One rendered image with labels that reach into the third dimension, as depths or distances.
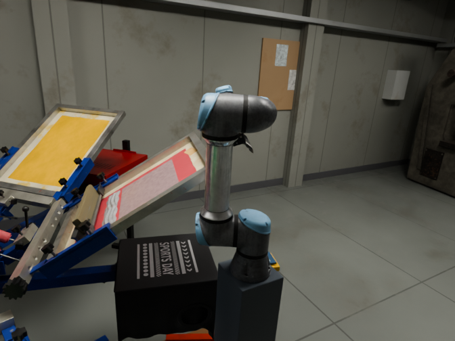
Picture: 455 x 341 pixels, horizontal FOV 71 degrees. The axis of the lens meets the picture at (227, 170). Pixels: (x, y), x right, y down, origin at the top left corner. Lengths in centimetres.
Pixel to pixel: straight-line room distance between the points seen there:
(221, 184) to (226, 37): 360
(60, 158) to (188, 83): 235
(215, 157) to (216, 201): 15
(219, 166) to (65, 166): 144
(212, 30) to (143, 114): 138
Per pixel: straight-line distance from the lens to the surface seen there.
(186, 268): 166
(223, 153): 99
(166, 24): 419
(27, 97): 398
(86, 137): 242
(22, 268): 145
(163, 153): 177
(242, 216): 111
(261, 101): 96
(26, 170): 242
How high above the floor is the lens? 193
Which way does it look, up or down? 19 degrees down
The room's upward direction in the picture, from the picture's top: 3 degrees clockwise
